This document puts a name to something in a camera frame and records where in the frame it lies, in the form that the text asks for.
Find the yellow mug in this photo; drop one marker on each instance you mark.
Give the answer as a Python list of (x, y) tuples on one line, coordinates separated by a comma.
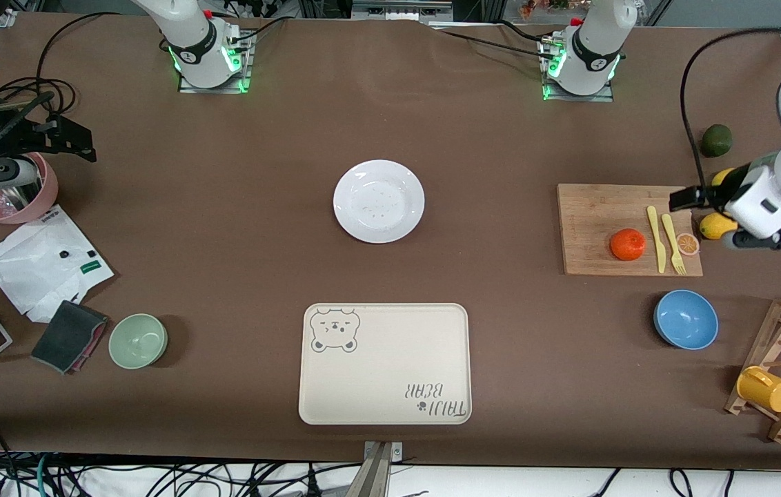
[(766, 390)]

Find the blue bowl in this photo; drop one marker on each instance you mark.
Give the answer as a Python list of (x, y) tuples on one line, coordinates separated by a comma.
[(686, 319)]

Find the orange fruit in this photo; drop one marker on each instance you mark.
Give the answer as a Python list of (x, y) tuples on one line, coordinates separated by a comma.
[(628, 245)]

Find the small orange slice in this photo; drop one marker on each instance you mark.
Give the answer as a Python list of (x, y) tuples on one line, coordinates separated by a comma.
[(688, 244)]

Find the white round plate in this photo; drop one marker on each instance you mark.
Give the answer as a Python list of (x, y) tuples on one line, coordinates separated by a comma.
[(379, 201)]

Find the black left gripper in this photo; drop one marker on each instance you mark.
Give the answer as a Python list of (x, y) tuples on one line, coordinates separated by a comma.
[(716, 195)]

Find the yellow plastic knife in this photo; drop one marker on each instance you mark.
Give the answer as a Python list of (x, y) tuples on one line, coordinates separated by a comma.
[(657, 238)]

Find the dark grey folded cloth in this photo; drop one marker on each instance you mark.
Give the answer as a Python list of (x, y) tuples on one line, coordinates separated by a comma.
[(67, 336)]

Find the metal table bracket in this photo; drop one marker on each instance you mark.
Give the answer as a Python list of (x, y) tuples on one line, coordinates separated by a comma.
[(380, 469)]

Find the wooden cutting board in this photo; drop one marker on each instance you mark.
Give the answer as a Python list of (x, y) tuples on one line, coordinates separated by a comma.
[(597, 221)]

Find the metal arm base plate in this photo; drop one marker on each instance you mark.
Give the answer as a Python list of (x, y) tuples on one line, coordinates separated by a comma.
[(580, 98), (214, 90)]

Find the white plastic bag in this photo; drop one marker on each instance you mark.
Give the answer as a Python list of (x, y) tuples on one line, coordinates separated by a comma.
[(32, 276)]

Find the dark green avocado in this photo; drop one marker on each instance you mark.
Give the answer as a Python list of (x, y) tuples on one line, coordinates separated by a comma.
[(716, 141)]

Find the cream bear print tray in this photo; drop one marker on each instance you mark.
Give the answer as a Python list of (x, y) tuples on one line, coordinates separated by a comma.
[(385, 364)]

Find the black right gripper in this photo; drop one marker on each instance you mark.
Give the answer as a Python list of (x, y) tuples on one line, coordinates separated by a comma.
[(14, 135)]

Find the aluminium frame bar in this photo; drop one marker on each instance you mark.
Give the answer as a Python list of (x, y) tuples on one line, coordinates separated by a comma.
[(401, 10)]

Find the yellow lemon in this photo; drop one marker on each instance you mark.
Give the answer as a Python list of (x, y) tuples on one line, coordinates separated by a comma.
[(722, 177), (711, 226)]

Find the yellow plastic fork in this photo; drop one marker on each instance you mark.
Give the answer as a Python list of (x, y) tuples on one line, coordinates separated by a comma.
[(671, 238)]

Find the pale green bowl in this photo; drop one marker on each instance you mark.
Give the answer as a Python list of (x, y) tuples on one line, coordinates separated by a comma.
[(138, 341)]

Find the pink bowl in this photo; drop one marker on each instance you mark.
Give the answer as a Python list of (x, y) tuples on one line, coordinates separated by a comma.
[(49, 186)]

